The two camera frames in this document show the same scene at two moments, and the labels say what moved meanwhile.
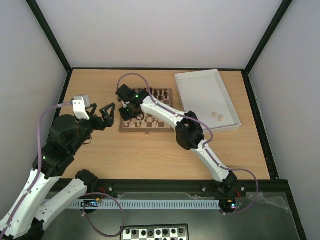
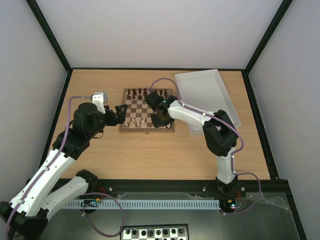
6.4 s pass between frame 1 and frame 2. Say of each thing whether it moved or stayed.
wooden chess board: stayed
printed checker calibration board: stayed
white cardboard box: stayed
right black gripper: moved
